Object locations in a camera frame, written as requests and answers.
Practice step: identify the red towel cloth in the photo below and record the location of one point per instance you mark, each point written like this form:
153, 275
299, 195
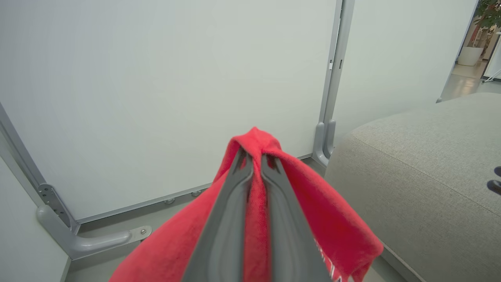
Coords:
176, 243

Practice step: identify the green potted plant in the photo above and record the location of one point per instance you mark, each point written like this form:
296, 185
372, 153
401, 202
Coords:
489, 13

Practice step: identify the large white partition panel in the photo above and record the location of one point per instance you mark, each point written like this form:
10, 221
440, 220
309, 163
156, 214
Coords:
156, 98

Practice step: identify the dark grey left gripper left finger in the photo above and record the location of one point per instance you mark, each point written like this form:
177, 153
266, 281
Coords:
219, 235

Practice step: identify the white plant pot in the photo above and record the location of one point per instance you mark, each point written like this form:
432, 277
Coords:
469, 56

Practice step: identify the white stand furniture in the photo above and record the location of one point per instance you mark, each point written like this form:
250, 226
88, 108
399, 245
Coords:
494, 62

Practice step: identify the grey fabric sofa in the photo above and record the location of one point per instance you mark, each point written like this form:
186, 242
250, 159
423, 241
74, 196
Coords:
411, 176

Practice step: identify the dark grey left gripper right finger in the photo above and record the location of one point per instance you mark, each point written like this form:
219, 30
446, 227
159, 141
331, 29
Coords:
289, 243

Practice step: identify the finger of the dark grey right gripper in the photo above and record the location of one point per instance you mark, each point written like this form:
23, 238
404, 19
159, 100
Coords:
498, 171
495, 187

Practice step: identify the grey partition post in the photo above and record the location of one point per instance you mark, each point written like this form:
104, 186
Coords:
340, 39
19, 152

